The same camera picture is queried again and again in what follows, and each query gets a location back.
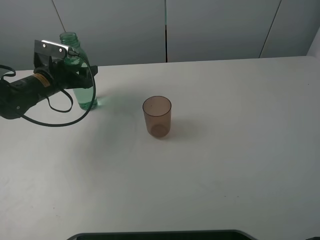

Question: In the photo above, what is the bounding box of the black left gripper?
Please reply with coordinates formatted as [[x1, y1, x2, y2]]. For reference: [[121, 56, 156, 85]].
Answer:
[[33, 53, 98, 89]]

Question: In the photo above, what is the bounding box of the green transparent water bottle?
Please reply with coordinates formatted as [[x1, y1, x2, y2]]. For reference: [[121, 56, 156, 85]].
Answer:
[[59, 32, 93, 111]]

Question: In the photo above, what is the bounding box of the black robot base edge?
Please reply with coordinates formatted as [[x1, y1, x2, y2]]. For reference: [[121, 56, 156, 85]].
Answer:
[[69, 229, 254, 240]]

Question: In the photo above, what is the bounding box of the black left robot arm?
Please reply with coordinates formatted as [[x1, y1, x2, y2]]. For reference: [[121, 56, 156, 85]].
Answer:
[[0, 53, 93, 120]]

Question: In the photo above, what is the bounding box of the pink translucent plastic cup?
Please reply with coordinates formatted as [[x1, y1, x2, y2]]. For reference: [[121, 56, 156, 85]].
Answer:
[[142, 96, 172, 138]]

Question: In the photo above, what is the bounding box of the black camera cable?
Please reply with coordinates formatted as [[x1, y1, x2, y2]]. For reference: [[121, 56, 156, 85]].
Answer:
[[0, 49, 98, 128]]

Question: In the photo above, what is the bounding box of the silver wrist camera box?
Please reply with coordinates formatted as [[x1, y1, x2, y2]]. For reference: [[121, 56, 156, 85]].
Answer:
[[34, 40, 73, 60]]

